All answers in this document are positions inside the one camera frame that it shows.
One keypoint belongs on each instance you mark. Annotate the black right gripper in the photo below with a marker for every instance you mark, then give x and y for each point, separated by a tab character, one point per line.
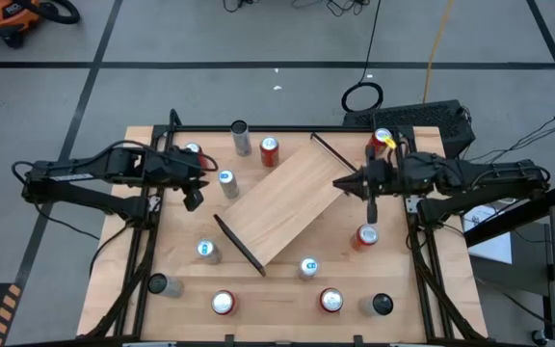
398	176

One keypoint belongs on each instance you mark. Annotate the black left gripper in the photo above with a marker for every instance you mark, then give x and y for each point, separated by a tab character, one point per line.
166	166

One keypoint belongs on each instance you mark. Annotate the blue silver energy drink can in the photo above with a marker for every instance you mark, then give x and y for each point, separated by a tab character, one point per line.
308	267
229	185
207	250

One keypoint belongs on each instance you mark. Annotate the red cola can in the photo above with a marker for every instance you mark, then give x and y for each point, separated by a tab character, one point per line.
331	300
223	302
381	136
193	147

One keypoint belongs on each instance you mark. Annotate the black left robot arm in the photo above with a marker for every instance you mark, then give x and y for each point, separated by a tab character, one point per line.
89	168

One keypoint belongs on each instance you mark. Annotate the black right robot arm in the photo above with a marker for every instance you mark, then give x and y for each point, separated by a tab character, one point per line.
489	173

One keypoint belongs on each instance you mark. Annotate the wooden shelf black metal legs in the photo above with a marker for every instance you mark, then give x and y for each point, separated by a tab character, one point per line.
287	197

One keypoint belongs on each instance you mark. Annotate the orange soda can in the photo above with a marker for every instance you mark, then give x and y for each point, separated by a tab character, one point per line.
269	154
364	238

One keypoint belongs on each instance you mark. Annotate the white paper sheet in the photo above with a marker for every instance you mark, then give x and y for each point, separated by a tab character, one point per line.
492	241

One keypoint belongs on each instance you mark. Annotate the black metal beam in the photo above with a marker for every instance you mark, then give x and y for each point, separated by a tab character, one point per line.
513	217

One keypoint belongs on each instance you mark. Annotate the black caster wheel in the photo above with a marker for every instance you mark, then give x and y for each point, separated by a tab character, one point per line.
540	336

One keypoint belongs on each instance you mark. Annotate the orange shop vacuum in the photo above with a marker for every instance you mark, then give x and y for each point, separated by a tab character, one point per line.
3	17

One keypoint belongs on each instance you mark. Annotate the black aluminium table frame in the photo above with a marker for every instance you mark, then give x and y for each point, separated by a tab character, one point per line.
277	129

